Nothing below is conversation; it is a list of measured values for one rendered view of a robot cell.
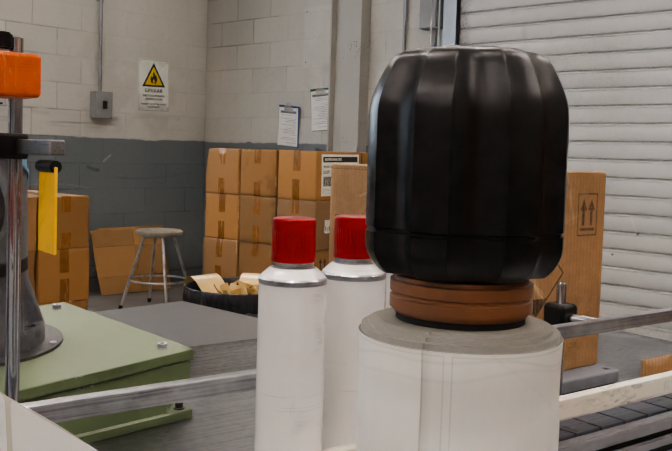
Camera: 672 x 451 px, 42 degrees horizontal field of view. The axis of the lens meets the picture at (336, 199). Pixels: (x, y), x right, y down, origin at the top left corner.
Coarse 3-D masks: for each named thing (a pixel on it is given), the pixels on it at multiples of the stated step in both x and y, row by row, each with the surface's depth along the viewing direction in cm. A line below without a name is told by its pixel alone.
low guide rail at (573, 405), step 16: (624, 384) 86; (640, 384) 87; (656, 384) 89; (560, 400) 79; (576, 400) 81; (592, 400) 82; (608, 400) 84; (624, 400) 85; (640, 400) 87; (560, 416) 79; (576, 416) 81; (336, 448) 64; (352, 448) 65
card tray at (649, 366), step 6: (642, 360) 116; (648, 360) 117; (654, 360) 118; (660, 360) 119; (666, 360) 120; (642, 366) 116; (648, 366) 117; (654, 366) 118; (660, 366) 119; (666, 366) 120; (642, 372) 116; (648, 372) 117; (654, 372) 118; (660, 372) 119
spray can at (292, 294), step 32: (288, 224) 64; (288, 256) 64; (288, 288) 63; (320, 288) 64; (288, 320) 63; (320, 320) 64; (288, 352) 63; (320, 352) 64; (256, 384) 65; (288, 384) 63; (320, 384) 65; (256, 416) 65; (288, 416) 63; (320, 416) 65; (256, 448) 65; (288, 448) 63; (320, 448) 65
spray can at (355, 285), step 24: (336, 216) 69; (360, 216) 69; (336, 240) 68; (360, 240) 67; (336, 264) 68; (360, 264) 68; (336, 288) 67; (360, 288) 67; (384, 288) 69; (336, 312) 67; (360, 312) 67; (336, 336) 67; (336, 360) 67; (336, 384) 67; (336, 408) 67; (336, 432) 67
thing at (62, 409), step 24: (648, 312) 100; (576, 336) 92; (168, 384) 63; (192, 384) 64; (216, 384) 65; (240, 384) 67; (48, 408) 58; (72, 408) 59; (96, 408) 60; (120, 408) 61
